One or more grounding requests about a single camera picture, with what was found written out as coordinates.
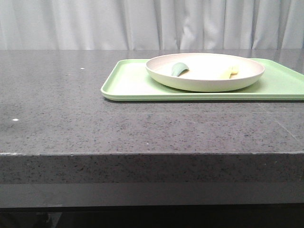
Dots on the white round plate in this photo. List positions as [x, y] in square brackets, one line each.
[204, 70]

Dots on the yellow plastic fork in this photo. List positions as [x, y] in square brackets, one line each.
[227, 71]

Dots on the white pleated curtain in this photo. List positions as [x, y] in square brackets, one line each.
[151, 24]

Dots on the light green plastic spoon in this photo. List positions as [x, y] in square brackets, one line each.
[178, 68]

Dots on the light green serving tray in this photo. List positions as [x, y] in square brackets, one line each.
[129, 81]

